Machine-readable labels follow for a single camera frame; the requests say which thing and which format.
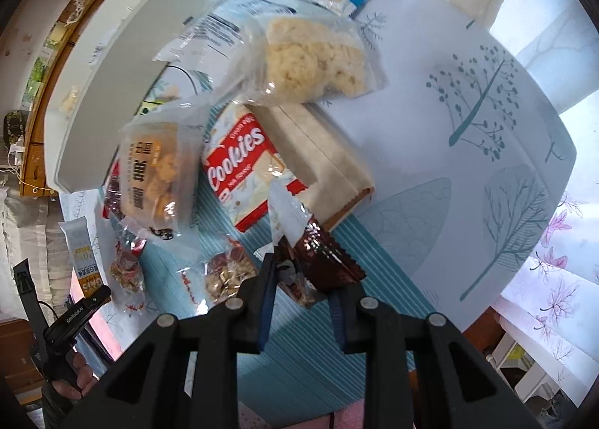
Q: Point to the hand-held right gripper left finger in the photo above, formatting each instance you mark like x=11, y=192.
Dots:
x=266, y=302

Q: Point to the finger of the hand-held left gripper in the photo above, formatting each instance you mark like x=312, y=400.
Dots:
x=97, y=298

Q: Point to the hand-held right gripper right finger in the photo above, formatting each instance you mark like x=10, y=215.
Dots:
x=338, y=321

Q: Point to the brown snack packet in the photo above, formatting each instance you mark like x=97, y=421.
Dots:
x=323, y=255

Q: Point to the white plastic storage box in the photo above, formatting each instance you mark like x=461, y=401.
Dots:
x=117, y=59

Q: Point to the person's left forearm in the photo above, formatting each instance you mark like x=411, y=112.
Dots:
x=56, y=405

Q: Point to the person's left hand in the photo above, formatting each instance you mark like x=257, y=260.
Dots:
x=84, y=377

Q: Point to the clear nut packet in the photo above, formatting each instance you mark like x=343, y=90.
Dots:
x=229, y=277
x=126, y=274

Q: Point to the white orange oat bar packet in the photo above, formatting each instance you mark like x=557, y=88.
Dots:
x=79, y=255

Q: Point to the white lace cloth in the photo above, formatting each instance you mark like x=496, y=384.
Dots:
x=32, y=232

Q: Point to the dark red snack packet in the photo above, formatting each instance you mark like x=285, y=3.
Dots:
x=111, y=195

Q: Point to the pink bed sheet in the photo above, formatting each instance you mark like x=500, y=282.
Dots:
x=290, y=415

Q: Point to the clear fried snack packet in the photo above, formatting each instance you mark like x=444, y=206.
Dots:
x=149, y=176

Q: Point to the red white cookie packet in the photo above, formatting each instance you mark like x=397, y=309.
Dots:
x=238, y=162

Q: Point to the beige paper snack packet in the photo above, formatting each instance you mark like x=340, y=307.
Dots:
x=323, y=162

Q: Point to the white stool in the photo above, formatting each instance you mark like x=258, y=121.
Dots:
x=519, y=363

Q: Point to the dark patterned pouch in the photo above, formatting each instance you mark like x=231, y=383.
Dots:
x=16, y=129

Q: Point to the wooden cabinet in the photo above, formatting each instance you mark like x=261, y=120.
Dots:
x=42, y=96

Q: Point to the clear rice cracker packet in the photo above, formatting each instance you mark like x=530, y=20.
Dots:
x=309, y=59

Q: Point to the white packet with black print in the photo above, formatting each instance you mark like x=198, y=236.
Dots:
x=210, y=31

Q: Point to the tree print tablecloth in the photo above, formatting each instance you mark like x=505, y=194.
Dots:
x=444, y=35

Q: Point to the black plastic frame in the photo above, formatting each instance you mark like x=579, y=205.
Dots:
x=28, y=298

